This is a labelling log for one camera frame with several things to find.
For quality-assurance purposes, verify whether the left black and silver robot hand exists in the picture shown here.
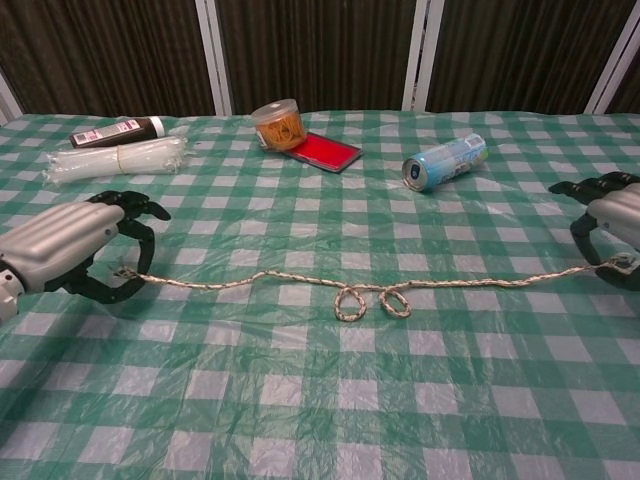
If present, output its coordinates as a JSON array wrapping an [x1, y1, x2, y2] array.
[[0, 189, 172, 306]]

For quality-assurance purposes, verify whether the light blue drink can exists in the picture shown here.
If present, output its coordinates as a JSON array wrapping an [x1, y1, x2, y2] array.
[[400, 132, 489, 193]]

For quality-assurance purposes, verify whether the beige braided rope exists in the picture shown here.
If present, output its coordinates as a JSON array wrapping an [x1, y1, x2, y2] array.
[[112, 253, 637, 324]]

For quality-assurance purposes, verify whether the brown bottle with white cap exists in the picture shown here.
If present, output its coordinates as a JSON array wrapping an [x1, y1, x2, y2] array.
[[68, 115, 167, 150]]

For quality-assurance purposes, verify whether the green white checkered tablecloth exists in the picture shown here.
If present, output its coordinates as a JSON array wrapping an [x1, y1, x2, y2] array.
[[0, 108, 640, 480]]

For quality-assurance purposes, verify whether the red ink pad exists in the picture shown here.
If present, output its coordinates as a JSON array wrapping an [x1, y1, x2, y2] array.
[[288, 131, 365, 175]]

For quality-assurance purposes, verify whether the white partition frame post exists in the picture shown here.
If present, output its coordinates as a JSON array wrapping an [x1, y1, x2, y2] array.
[[193, 0, 235, 117], [583, 27, 640, 115], [0, 67, 25, 124], [400, 0, 433, 113]]

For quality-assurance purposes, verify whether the clear jar of rubber bands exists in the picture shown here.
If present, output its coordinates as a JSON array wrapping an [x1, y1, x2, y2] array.
[[250, 98, 307, 152]]

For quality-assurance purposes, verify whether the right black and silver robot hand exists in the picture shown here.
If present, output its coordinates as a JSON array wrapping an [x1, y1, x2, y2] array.
[[547, 170, 640, 292]]

